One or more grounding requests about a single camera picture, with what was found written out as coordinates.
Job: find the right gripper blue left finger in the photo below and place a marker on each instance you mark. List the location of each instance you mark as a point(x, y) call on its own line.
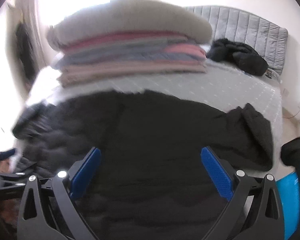
point(36, 219)

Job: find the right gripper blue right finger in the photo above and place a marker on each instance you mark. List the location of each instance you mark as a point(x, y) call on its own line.
point(265, 218)

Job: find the black puffer jacket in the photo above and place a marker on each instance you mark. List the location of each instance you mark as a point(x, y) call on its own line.
point(151, 183)

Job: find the grey quilted bed mattress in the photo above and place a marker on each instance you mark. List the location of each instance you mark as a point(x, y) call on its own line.
point(220, 86)

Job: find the black garment near headboard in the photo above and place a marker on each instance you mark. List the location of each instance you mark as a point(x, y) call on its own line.
point(243, 56)

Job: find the grey-blue folded blanket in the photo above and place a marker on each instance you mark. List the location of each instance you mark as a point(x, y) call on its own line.
point(126, 55)

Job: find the grey padded headboard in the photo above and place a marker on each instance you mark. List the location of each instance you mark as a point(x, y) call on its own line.
point(267, 38)

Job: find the pink folded blanket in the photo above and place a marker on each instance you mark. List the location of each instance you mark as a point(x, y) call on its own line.
point(165, 41)

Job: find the large grey pillow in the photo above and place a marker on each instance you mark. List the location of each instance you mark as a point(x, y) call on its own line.
point(119, 16)

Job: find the dark clothes hanging on wall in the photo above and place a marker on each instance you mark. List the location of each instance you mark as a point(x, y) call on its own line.
point(25, 53)

